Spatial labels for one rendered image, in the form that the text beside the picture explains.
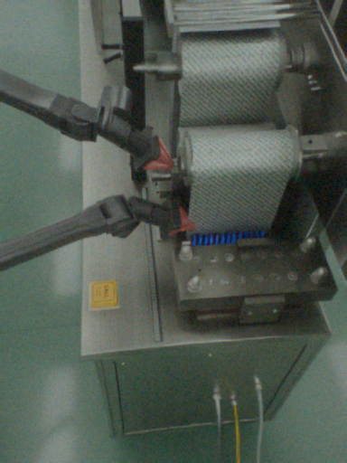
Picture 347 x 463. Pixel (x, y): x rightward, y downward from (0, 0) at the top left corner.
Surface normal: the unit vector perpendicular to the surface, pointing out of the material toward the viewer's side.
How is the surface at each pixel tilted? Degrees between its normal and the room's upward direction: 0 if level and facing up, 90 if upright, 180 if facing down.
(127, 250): 0
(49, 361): 0
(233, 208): 90
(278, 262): 0
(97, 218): 14
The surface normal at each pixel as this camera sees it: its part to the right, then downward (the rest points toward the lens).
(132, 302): 0.04, -0.60
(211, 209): 0.11, 0.80
